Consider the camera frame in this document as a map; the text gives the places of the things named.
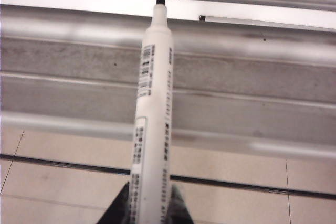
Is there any grey aluminium whiteboard tray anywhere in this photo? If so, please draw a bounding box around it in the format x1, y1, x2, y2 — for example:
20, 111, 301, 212
0, 0, 336, 154

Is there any white whiteboard marker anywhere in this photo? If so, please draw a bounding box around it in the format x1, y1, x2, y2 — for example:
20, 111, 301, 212
128, 0, 175, 224

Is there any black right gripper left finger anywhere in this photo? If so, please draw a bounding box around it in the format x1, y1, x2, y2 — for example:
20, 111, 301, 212
96, 181, 131, 224

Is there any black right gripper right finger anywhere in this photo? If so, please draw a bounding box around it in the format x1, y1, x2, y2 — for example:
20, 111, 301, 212
170, 183, 195, 224

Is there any thin white rail strip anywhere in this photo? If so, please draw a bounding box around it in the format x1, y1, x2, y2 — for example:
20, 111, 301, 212
197, 14, 336, 30

